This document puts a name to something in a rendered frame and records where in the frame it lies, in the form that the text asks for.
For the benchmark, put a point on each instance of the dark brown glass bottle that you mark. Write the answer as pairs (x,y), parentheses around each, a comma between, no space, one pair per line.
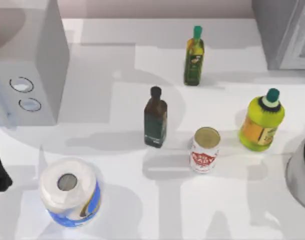
(155,120)

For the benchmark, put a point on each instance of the red and white can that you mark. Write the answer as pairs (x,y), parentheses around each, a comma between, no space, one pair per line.
(205,152)

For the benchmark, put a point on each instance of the olive oil bottle green cap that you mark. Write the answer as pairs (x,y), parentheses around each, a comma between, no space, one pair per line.
(193,62)

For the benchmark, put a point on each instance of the white paper towel roll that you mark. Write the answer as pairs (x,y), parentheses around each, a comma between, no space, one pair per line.
(70,192)

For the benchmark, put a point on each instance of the yellow-green jug green cap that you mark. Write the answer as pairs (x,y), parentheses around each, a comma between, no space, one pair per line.
(262,122)

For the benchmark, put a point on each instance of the round microwave knob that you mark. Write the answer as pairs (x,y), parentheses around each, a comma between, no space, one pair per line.
(21,84)
(30,104)

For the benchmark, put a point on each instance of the pale microwave oven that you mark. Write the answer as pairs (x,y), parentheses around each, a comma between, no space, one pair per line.
(29,50)

